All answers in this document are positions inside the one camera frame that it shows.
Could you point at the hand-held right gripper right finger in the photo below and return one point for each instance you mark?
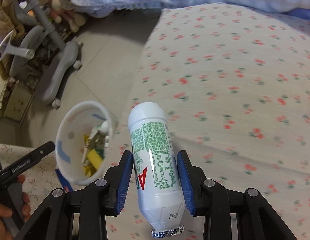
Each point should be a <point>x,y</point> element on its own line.
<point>183,180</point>

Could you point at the white plastic bin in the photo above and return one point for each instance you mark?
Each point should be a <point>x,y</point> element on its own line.
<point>70,130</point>

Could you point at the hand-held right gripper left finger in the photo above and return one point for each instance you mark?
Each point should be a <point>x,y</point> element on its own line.
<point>123,180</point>

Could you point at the small white plastic bottle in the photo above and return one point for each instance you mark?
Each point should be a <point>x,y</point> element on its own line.
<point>104,127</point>

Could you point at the purple duvet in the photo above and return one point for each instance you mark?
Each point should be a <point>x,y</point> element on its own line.
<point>302,13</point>

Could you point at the beige floral cloth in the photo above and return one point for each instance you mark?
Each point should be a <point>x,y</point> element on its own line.
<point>42,175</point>

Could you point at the person's left hand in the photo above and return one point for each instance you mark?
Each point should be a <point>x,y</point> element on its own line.
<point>1,225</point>

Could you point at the cherry print bed sheet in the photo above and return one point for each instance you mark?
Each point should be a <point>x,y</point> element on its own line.
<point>232,80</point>

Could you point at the yellow green sponge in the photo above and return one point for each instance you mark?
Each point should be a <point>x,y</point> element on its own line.
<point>93,158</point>

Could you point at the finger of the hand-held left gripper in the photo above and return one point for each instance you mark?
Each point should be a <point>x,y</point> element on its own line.
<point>46,148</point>

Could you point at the large white plastic bottle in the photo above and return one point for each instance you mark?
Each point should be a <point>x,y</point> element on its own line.
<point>155,160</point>

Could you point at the brown knit cloth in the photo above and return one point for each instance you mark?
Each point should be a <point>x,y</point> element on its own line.
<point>7,2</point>

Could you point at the cardboard box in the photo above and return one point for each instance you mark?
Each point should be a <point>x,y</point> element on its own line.
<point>19,102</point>

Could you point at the grey chair base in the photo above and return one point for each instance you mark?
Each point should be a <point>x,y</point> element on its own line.
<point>57,67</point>

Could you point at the blue white carton box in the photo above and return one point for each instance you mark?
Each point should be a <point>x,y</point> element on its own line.
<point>66,186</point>

